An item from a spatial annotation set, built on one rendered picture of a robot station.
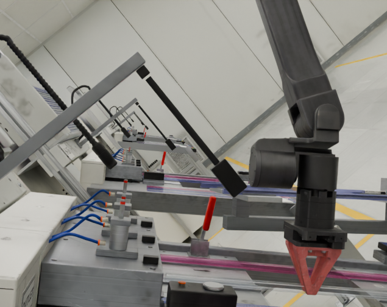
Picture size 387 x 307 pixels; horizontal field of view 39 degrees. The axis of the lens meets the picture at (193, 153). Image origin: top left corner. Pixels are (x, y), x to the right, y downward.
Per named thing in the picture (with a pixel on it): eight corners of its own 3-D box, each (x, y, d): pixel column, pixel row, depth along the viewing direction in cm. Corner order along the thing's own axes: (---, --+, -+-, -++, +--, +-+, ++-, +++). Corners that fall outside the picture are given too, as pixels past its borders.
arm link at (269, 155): (340, 103, 78) (321, 118, 86) (261, 97, 77) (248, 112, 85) (340, 187, 76) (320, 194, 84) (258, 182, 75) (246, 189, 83)
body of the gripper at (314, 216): (302, 243, 75) (306, 190, 75) (282, 231, 85) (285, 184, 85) (348, 245, 76) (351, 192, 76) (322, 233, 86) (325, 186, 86)
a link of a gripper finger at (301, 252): (293, 298, 77) (297, 232, 77) (279, 285, 84) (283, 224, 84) (339, 299, 78) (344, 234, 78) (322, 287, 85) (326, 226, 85)
